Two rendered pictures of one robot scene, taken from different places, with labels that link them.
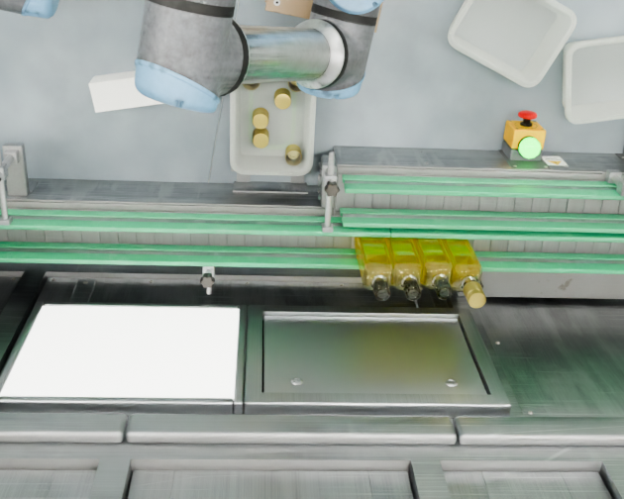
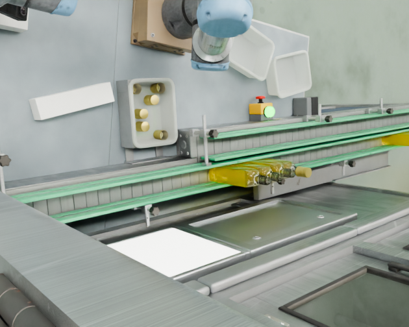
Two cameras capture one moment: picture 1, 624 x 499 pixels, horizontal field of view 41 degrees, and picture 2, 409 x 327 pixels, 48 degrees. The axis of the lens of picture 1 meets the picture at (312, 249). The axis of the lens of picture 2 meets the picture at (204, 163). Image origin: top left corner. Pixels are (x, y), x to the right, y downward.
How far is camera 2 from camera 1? 0.98 m
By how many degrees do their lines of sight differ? 36
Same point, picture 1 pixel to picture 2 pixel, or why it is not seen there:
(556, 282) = (295, 181)
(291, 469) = (306, 272)
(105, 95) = (47, 106)
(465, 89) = (229, 89)
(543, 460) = (395, 227)
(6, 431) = not seen: hidden behind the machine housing
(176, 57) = not seen: outside the picture
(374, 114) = (191, 108)
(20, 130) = not seen: outside the picture
